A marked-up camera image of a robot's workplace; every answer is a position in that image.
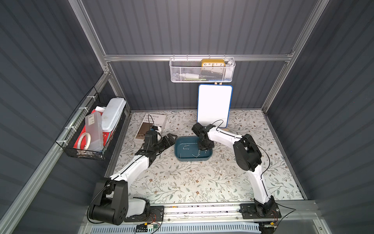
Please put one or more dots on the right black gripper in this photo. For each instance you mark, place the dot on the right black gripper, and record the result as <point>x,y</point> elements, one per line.
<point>203,140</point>

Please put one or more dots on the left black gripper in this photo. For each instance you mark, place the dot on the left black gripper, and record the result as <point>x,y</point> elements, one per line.
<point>163,143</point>

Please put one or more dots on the teal plastic storage tray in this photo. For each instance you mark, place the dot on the teal plastic storage tray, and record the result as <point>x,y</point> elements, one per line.
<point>186,149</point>

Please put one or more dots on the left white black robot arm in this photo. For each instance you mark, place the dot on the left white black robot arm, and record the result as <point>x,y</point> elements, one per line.
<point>111,202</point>

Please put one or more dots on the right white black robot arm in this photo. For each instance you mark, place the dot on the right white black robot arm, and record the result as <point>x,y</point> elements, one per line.
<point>248,158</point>

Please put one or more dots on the interior design trends book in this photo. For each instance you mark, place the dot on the interior design trends book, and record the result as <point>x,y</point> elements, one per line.
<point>150,122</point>

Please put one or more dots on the white plastic case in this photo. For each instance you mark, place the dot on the white plastic case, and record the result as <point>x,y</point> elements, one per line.
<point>112,113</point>

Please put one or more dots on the white marker pen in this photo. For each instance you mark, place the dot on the white marker pen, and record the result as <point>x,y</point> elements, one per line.
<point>192,77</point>

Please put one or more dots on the translucent plastic container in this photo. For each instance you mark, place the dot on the translucent plastic container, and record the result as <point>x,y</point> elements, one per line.
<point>93,126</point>

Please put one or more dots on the white tape roll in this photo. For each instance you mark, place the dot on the white tape roll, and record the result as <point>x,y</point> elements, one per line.
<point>84,141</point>

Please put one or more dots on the yellow clock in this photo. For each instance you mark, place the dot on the yellow clock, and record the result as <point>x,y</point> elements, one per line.
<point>213,62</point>

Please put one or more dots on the small green circuit board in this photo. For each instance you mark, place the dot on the small green circuit board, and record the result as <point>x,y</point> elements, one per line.
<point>147,227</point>

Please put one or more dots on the white board with blue frame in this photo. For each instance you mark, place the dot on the white board with blue frame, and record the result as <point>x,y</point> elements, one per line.
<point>214,103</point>

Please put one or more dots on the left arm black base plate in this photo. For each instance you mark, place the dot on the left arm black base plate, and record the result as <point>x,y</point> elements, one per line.
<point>152,213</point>

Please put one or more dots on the white wire mesh basket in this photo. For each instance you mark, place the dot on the white wire mesh basket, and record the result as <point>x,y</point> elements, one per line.
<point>179,66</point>

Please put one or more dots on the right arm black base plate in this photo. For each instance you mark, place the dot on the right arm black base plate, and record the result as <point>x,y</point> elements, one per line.
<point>258,211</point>

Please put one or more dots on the black wire wall basket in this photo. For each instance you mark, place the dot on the black wire wall basket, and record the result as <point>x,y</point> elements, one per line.
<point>73,130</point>

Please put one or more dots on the aluminium front rail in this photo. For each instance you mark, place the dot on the aluminium front rail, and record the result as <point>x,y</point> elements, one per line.
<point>229,211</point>

